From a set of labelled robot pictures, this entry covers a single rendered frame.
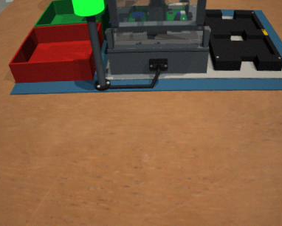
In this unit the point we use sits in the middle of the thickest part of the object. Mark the red open-top bin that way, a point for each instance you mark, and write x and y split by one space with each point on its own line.
69 43

